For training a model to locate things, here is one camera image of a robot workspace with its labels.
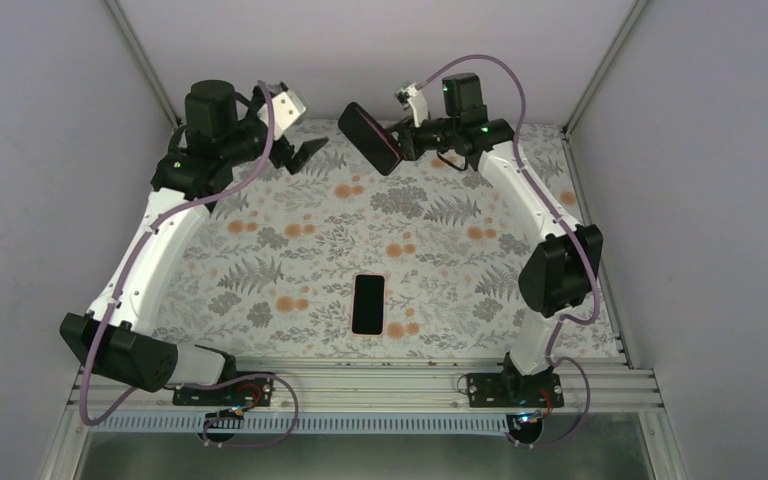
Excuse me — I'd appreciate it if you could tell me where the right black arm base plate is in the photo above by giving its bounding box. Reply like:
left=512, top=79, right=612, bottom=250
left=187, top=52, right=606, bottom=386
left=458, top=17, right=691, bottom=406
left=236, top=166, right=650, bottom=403
left=466, top=369, right=565, bottom=409

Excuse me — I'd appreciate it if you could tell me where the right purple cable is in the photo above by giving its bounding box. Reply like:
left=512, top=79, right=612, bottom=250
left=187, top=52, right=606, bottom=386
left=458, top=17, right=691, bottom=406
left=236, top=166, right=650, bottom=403
left=410, top=54, right=603, bottom=450

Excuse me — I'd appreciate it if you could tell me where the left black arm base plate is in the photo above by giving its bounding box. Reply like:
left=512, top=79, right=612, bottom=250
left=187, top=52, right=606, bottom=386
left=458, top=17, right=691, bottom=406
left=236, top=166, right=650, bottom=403
left=172, top=372, right=274, bottom=408

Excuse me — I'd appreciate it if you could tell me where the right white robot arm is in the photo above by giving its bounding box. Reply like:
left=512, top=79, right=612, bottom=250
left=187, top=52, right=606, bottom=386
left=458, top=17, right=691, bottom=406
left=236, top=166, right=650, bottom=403
left=389, top=73, right=604, bottom=407

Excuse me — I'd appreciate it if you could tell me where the pink-edged black smartphone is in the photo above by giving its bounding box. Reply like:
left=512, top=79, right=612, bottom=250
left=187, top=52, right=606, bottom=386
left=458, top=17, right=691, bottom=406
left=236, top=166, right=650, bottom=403
left=350, top=274, right=386, bottom=336

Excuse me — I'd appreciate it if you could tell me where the black phone case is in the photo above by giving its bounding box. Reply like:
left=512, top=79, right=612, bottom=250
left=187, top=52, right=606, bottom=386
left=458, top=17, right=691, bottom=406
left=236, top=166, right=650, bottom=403
left=338, top=102, right=404, bottom=176

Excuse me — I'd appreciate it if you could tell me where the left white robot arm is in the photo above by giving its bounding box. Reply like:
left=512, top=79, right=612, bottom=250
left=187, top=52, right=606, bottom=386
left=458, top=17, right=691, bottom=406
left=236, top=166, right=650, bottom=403
left=60, top=80, right=328, bottom=405

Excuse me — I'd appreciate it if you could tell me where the white slotted cable duct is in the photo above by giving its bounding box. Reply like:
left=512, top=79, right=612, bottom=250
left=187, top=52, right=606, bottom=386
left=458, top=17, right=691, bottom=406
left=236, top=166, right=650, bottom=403
left=96, top=411, right=508, bottom=436

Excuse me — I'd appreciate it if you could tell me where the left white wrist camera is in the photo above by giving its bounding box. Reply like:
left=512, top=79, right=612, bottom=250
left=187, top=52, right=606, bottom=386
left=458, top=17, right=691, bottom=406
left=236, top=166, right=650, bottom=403
left=267, top=82, right=308, bottom=141

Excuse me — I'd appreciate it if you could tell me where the aluminium rail frame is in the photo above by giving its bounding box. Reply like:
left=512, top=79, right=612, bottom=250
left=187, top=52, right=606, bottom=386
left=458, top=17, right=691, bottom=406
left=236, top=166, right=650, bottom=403
left=65, top=357, right=665, bottom=415

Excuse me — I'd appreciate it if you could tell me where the floral patterned table mat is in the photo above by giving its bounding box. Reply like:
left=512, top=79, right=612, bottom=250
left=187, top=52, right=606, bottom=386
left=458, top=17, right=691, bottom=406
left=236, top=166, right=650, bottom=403
left=152, top=117, right=624, bottom=362

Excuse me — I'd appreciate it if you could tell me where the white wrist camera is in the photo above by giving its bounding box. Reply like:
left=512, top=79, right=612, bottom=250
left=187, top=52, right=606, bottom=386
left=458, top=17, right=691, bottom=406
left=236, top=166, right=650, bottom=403
left=394, top=83, right=430, bottom=128
left=267, top=82, right=308, bottom=141

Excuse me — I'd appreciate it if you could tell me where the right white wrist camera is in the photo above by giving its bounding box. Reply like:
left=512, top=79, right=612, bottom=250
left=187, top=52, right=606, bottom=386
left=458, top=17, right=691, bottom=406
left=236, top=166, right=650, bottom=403
left=394, top=83, right=430, bottom=128

